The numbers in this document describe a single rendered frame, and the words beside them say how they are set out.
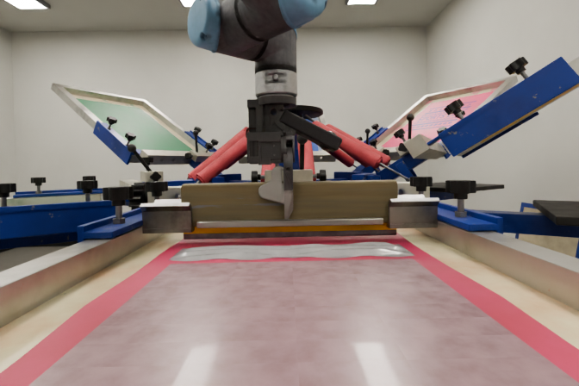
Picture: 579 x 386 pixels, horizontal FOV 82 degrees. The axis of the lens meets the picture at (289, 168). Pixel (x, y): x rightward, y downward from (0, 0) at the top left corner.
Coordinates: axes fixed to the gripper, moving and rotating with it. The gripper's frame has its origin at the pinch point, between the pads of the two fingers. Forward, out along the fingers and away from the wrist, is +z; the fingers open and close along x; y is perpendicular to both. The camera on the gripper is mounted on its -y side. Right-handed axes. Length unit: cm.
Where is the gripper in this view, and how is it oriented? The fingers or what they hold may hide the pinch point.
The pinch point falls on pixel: (289, 210)
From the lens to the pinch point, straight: 60.6
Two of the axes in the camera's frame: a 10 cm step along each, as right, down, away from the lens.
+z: 0.2, 10.0, 0.1
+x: 0.1, 0.1, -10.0
